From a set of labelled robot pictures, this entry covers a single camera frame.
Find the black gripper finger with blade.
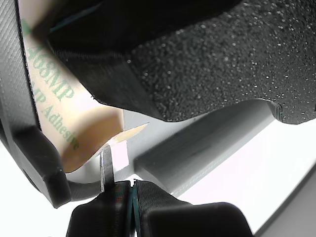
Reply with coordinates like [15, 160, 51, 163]
[66, 145, 255, 237]

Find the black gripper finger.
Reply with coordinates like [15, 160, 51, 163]
[37, 0, 316, 125]

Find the tan adhesive tape strip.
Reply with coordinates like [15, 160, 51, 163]
[17, 0, 151, 173]

